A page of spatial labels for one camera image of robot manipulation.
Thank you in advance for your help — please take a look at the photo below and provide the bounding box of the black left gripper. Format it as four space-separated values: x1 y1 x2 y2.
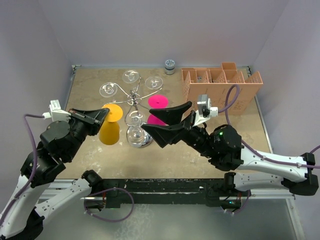
65 107 110 160

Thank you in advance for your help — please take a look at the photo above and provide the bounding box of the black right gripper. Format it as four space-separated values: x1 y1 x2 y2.
141 101 216 158

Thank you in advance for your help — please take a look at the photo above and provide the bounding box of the yellow plastic goblet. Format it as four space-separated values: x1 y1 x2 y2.
99 103 123 146

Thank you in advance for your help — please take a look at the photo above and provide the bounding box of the pink plastic goblet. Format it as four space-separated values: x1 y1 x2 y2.
147 94 169 126

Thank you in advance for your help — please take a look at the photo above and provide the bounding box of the tall clear champagne flute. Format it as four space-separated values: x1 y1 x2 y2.
145 75 163 90

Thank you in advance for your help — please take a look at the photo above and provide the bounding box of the short clear wine glass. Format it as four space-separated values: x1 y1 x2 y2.
122 69 140 84

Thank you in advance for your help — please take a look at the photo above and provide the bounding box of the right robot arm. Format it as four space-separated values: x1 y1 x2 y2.
142 100 319 196

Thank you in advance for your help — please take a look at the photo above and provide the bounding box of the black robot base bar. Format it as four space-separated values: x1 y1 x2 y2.
102 178 245 210

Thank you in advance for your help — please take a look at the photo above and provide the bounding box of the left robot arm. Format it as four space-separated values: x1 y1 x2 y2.
0 108 110 240

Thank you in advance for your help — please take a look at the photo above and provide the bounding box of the chrome wine glass rack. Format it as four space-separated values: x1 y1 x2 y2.
109 72 163 148

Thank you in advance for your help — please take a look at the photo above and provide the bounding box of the small jar blue patterned lid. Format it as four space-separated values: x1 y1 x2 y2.
164 59 176 75

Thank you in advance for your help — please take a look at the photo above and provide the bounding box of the peach plastic organizer box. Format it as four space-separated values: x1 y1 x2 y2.
181 62 263 115

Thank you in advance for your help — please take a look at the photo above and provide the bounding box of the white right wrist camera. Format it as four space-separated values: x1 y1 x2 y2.
193 94 219 126

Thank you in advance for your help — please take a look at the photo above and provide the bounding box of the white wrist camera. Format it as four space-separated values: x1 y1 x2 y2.
42 99 71 122
193 94 219 126

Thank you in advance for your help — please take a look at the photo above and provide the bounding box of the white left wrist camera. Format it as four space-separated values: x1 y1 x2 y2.
42 99 71 122

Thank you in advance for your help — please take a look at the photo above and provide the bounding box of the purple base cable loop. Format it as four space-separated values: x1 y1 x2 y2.
83 188 135 222

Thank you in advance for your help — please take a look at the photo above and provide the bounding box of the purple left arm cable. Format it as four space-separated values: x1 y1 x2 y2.
0 113 45 223

